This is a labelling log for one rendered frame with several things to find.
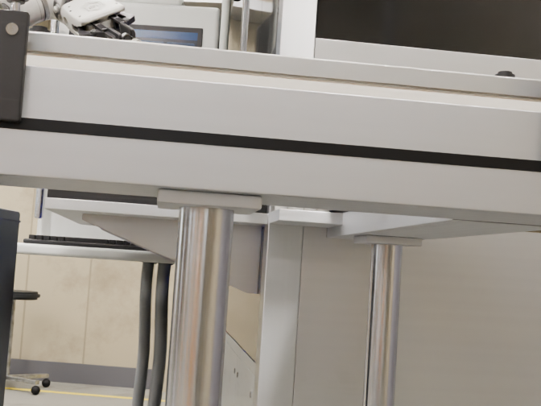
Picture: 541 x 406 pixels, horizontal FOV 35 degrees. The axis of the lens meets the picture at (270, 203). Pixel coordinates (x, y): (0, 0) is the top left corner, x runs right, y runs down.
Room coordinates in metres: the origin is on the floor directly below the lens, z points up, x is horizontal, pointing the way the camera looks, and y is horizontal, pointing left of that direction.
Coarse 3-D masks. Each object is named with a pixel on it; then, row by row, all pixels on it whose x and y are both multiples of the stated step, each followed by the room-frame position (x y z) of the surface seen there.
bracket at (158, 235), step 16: (96, 224) 1.61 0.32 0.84; (112, 224) 1.61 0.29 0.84; (128, 224) 1.62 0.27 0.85; (144, 224) 1.62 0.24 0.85; (160, 224) 1.63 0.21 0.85; (176, 224) 1.63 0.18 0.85; (144, 240) 1.62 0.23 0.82; (160, 240) 1.63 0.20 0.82; (176, 240) 1.63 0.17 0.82; (240, 240) 1.64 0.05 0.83; (256, 240) 1.65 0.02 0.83; (240, 256) 1.64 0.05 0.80; (256, 256) 1.65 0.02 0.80; (240, 272) 1.64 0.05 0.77; (256, 272) 1.65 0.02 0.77; (240, 288) 1.64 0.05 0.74; (256, 288) 1.65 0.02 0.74
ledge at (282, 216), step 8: (272, 216) 1.50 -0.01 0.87; (280, 216) 1.42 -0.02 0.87; (288, 216) 1.42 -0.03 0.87; (296, 216) 1.42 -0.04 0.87; (304, 216) 1.42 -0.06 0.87; (312, 216) 1.42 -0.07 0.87; (320, 216) 1.42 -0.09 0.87; (328, 216) 1.43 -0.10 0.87; (336, 216) 1.43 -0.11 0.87; (280, 224) 1.54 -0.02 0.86; (288, 224) 1.52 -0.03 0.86; (296, 224) 1.50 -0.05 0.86; (304, 224) 1.49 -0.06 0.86; (312, 224) 1.47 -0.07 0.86; (320, 224) 1.45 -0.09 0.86; (328, 224) 1.44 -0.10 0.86; (336, 224) 1.43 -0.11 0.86
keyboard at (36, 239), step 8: (24, 240) 2.33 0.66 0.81; (32, 240) 2.32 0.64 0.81; (40, 240) 2.32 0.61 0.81; (48, 240) 2.33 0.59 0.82; (56, 240) 2.34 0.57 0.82; (64, 240) 2.34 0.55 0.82; (72, 240) 2.33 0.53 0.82; (80, 240) 2.33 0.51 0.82; (88, 240) 2.33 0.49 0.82; (96, 240) 2.33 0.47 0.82; (104, 240) 2.33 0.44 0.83; (112, 240) 2.33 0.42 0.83; (120, 240) 2.33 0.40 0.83; (112, 248) 2.32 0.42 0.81; (120, 248) 2.32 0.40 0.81; (128, 248) 2.32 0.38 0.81; (136, 248) 2.32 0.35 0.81
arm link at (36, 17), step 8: (0, 0) 1.68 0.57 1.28; (32, 0) 1.68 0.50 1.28; (40, 0) 1.69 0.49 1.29; (8, 8) 1.68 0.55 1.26; (24, 8) 1.67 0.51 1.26; (32, 8) 1.68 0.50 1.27; (40, 8) 1.69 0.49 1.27; (32, 16) 1.69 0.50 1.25; (40, 16) 1.70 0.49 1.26; (32, 24) 1.71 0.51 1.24
